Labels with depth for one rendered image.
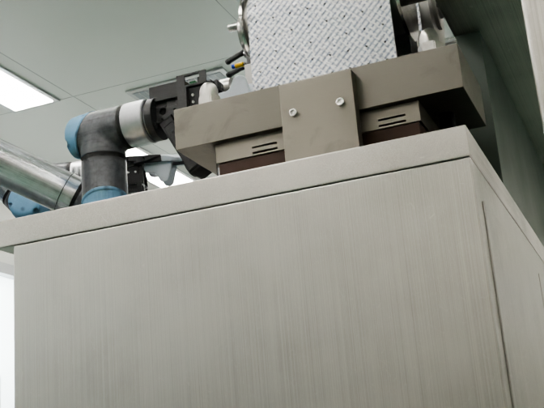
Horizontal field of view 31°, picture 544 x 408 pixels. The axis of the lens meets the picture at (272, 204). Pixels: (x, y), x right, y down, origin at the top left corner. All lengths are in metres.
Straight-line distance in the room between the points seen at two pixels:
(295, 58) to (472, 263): 0.56
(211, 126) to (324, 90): 0.17
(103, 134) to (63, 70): 3.86
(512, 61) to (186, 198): 0.63
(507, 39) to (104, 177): 0.67
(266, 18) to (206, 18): 3.37
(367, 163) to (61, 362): 0.47
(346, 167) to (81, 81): 4.49
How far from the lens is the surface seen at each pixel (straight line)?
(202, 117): 1.35
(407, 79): 1.26
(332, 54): 1.53
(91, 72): 5.51
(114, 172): 1.61
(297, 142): 1.26
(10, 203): 2.06
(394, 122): 1.26
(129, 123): 1.61
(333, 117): 1.25
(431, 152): 1.16
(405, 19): 1.56
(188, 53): 5.32
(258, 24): 1.60
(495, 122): 1.46
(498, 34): 1.53
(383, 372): 1.13
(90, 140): 1.63
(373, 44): 1.52
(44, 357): 1.33
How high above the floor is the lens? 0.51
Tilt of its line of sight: 16 degrees up
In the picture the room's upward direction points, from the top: 5 degrees counter-clockwise
